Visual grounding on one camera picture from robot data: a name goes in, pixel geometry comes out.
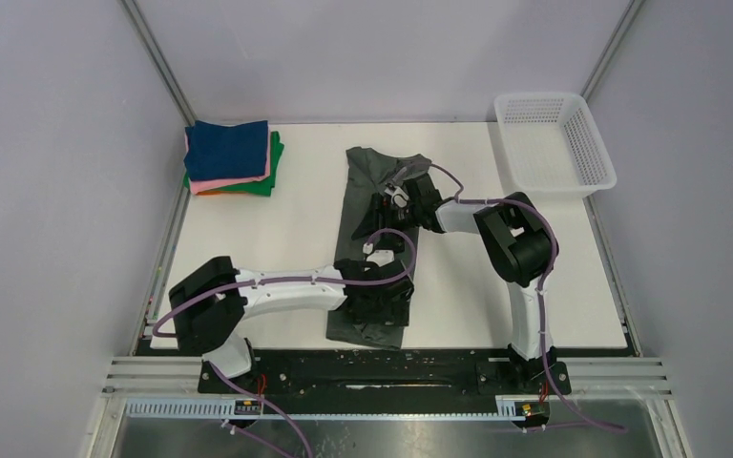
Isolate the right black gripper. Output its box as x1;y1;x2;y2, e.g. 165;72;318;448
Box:
352;192;423;254

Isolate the dark grey t-shirt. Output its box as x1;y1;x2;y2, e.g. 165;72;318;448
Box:
325;147;430;350

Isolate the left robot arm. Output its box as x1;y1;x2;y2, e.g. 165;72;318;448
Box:
154;253;414;392

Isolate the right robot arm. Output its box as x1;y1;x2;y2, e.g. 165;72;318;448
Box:
351;171;559;393

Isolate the white plastic basket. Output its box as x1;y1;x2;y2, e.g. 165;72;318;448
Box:
493;92;618;199

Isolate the folded green t-shirt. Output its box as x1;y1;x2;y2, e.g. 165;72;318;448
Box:
182;131;284;197

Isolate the folded navy blue t-shirt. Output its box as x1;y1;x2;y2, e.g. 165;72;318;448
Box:
183;119;270;184

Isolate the folded pink t-shirt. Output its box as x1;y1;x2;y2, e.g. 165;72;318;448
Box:
184;133;273;196

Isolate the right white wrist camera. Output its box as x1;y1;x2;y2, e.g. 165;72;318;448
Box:
384;181;409;208

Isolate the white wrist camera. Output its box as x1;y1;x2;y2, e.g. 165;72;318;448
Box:
384;181;409;208
363;243;395;266

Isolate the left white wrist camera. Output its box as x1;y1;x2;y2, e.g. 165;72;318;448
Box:
363;243;395;266

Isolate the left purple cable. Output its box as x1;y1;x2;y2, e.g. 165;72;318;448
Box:
151;227;420;458

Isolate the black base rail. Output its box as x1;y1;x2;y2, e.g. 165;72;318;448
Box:
232;348;600;415

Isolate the white slotted cable duct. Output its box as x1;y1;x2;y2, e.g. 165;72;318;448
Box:
124;396;545;424

